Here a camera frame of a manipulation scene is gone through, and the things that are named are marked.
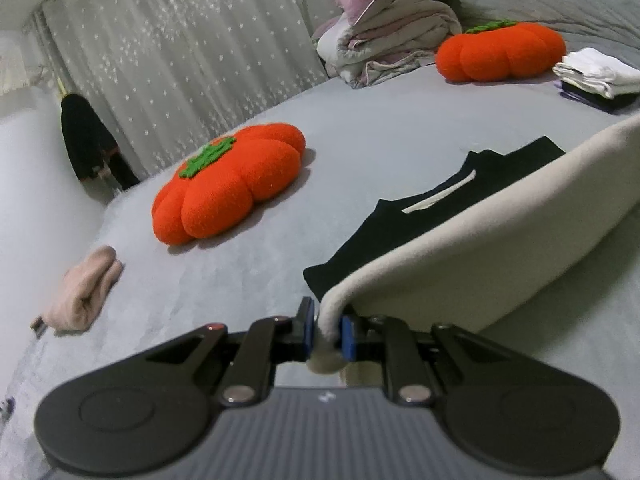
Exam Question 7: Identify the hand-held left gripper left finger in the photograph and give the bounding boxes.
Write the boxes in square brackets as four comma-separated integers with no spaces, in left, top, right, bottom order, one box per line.
[145,298,316,407]

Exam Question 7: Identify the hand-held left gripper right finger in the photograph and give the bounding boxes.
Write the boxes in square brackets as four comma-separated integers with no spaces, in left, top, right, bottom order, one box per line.
[341,315,506,407]

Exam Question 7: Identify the cream and black raglan shirt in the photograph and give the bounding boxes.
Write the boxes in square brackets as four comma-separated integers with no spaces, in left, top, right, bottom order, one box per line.
[302,112,640,376]

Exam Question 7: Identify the black hanging clothes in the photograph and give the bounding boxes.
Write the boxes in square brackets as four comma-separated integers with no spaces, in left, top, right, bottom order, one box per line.
[60,92,142,192]

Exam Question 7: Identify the folded white clothes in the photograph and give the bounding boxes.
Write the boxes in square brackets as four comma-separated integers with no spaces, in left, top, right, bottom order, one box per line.
[552,47,640,100]

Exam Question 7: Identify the large orange pumpkin cushion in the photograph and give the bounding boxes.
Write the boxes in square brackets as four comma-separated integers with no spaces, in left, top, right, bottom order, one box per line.
[151,122,307,247]

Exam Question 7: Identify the grey bed sheet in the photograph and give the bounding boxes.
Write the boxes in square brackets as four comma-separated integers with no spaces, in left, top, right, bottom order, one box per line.
[0,60,640,480]

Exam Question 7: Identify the folded pink garment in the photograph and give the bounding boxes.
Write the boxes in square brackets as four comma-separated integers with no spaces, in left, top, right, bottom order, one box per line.
[42,245,125,333]

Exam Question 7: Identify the grey star-print curtain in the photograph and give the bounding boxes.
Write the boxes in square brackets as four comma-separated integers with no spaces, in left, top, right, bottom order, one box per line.
[30,0,346,186]

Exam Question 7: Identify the folded grey and pink quilt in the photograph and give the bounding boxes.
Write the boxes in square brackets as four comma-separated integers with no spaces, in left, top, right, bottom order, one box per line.
[316,0,463,88]

